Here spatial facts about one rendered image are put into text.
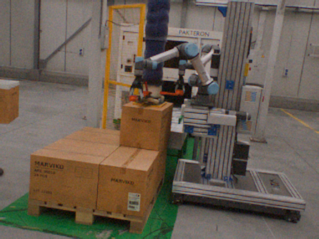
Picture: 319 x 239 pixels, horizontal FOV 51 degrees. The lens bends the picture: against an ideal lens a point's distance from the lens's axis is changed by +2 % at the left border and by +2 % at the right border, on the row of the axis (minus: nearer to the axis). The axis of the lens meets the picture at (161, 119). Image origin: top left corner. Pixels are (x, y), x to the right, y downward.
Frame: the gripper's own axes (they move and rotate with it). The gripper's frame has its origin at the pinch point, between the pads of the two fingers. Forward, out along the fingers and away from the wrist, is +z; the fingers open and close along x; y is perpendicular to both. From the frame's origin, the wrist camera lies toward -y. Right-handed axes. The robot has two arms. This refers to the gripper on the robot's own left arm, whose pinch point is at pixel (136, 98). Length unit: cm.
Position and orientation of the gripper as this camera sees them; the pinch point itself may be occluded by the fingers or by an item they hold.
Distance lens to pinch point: 290.1
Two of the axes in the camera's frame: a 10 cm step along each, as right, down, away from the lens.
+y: 2.0, -1.6, 9.7
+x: -9.7, -1.3, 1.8
